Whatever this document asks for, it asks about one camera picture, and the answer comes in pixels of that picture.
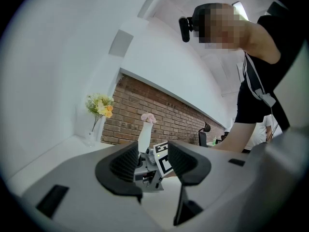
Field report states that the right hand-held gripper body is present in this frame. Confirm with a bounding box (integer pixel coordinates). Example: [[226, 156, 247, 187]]
[[133, 141, 175, 193]]

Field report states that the yellow flower bouquet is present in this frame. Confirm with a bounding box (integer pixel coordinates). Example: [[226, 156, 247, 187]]
[[84, 92, 115, 130]]

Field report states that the white square table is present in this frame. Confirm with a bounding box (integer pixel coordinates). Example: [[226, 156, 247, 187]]
[[6, 134, 184, 227]]

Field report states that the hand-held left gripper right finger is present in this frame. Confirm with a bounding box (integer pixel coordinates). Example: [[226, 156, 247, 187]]
[[168, 140, 268, 232]]

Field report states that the person's black shirt torso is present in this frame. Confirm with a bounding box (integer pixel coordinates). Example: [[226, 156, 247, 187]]
[[235, 14, 302, 130]]

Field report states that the clear glass vase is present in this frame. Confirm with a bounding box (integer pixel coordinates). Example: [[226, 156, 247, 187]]
[[83, 127, 97, 147]]

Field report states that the black office chair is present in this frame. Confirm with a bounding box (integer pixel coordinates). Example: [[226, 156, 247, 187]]
[[197, 121, 212, 147]]

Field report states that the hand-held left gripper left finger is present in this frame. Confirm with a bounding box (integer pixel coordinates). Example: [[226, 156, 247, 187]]
[[21, 141, 168, 232]]

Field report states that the grey chest strap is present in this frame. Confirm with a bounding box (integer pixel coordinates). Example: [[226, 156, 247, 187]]
[[242, 52, 277, 107]]

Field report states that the person's head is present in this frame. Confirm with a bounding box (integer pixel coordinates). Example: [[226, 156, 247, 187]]
[[193, 2, 252, 50]]

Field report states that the person's right forearm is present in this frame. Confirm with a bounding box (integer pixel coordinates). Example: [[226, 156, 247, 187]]
[[166, 122, 257, 179]]

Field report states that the pink flower bouquet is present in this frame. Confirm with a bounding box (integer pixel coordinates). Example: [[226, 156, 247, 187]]
[[140, 113, 157, 125]]

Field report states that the white ceramic vase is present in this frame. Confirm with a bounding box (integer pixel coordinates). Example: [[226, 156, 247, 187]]
[[137, 121, 153, 154]]

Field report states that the black head-mounted camera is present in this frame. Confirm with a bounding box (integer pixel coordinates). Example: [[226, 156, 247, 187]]
[[178, 15, 195, 43]]

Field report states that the square ceiling panel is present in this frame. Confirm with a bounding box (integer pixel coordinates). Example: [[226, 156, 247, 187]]
[[108, 29, 135, 58]]

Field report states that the white ceiling light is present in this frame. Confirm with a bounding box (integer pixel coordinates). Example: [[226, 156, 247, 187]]
[[231, 0, 249, 21]]

